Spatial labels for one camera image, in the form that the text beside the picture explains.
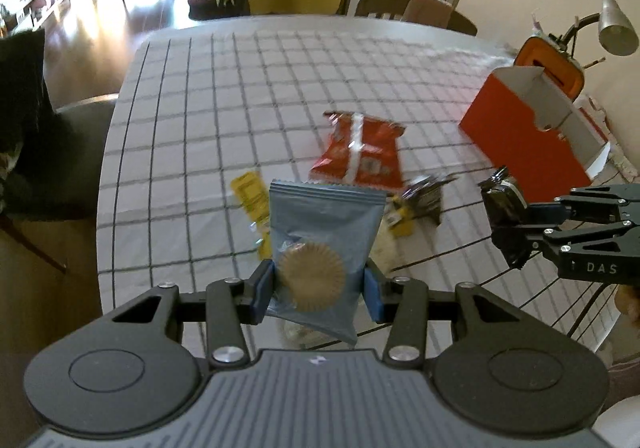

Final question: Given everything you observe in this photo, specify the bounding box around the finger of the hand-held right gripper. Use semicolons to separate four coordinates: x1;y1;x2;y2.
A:
520;220;640;285
530;184;640;227

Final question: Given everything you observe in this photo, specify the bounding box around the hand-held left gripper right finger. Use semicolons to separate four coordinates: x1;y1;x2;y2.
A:
364;263;523;365

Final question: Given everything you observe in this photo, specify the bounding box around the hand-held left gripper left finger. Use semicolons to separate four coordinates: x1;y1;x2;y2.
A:
112;260;276;365

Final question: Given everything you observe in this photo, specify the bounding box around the black snack packet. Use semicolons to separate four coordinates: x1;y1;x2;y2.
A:
477;167;541;271

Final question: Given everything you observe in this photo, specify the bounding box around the blue snack packet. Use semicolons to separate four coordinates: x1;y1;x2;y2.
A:
265;180;387;346

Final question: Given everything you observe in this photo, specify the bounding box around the orange cardboard box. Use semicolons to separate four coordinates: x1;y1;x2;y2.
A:
459;66;612;189

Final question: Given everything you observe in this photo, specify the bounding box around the yellow strip packet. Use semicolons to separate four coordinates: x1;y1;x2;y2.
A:
230;171;273;259

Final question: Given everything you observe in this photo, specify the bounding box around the dark brown snack packet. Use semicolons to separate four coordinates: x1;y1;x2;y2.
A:
400;174;458;229

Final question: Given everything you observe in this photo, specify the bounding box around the person's right hand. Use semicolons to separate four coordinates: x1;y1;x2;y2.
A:
614;285;640;321

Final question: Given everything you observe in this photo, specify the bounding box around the clear snack packet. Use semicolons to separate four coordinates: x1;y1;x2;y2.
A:
367;223;406;273

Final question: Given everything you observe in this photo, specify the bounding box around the floral cloth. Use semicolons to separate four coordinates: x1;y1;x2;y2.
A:
575;95;640;183

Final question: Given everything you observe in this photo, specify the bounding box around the orange tissue box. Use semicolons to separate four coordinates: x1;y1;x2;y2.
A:
514;35;586;101

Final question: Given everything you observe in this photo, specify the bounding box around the orange snack packet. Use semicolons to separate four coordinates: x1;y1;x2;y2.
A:
309;110;407;191

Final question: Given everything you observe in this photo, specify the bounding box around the silver desk lamp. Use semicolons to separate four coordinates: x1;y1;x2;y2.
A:
547;0;640;58

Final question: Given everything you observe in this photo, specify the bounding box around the checked tablecloth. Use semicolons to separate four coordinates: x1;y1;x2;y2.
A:
95;15;640;369

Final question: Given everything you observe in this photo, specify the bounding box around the wooden chair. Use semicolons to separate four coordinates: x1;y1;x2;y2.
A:
354;0;478;36

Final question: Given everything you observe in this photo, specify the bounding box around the dark upholstered chair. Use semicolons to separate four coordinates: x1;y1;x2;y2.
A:
0;28;118;229

